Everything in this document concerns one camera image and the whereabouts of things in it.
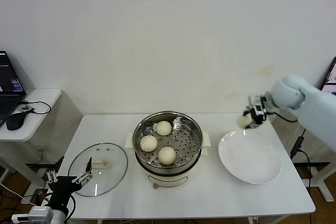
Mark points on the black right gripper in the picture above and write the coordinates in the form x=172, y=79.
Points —
x=258, y=120

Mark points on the white round plate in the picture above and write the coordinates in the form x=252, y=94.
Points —
x=249, y=155

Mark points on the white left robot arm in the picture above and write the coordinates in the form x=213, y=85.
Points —
x=59, y=217

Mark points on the black laptop with dark terminal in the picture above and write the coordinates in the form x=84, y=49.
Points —
x=8, y=77

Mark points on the white wall socket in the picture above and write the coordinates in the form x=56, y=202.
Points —
x=42, y=149

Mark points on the white side desk with label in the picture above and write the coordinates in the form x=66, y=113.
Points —
x=325, y=193

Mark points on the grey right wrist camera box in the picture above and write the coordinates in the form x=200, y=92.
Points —
x=257, y=104

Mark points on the small black usb hub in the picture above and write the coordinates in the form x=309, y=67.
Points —
x=25, y=108

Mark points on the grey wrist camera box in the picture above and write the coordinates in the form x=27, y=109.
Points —
x=40, y=213
x=257, y=104

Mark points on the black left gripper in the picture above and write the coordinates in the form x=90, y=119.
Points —
x=63, y=187

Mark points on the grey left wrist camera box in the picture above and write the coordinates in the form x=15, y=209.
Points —
x=40, y=213

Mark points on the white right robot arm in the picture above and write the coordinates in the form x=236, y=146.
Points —
x=315, y=108

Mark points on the white steamed baozi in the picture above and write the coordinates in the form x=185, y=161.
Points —
x=148, y=143
x=163, y=128
x=243, y=122
x=167, y=155

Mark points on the white side desk with mouse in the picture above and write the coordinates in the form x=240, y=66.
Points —
x=42, y=100

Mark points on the round glass pot lid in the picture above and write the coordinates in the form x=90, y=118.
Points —
x=105, y=165

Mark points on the black computer mouse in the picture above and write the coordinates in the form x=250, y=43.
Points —
x=15, y=121

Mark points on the perforated steel steamer basket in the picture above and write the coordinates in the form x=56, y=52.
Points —
x=189, y=140

